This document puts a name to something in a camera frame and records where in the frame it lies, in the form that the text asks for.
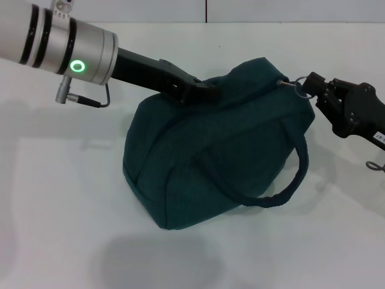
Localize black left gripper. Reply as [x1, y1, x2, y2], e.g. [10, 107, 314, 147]
[110, 47, 223, 107]

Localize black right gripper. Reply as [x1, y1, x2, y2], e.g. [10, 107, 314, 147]
[301, 71, 385, 152]

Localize dark teal insulated bag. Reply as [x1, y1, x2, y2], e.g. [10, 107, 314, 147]
[122, 56, 316, 231]

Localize right arm connector cable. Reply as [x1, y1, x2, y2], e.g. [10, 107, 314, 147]
[365, 160, 385, 175]

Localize arm connector cable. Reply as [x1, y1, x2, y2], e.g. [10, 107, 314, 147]
[365, 160, 385, 175]
[54, 75, 111, 108]

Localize left arm connector cable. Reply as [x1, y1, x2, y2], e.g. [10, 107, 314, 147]
[54, 75, 111, 108]

